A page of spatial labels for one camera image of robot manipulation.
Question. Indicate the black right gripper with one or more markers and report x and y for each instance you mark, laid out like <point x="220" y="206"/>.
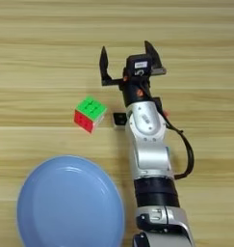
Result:
<point x="136" y="90"/>

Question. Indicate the colourful Rubik's cube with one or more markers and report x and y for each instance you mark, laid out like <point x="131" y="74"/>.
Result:
<point x="89" y="112"/>

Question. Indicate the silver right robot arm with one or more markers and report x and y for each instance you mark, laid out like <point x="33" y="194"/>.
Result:
<point x="147" y="141"/>

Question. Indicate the black box with white label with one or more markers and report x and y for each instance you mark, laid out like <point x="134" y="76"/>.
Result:
<point x="139" y="64"/>

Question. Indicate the blue round plate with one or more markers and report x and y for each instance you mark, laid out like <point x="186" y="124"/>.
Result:
<point x="70" y="205"/>

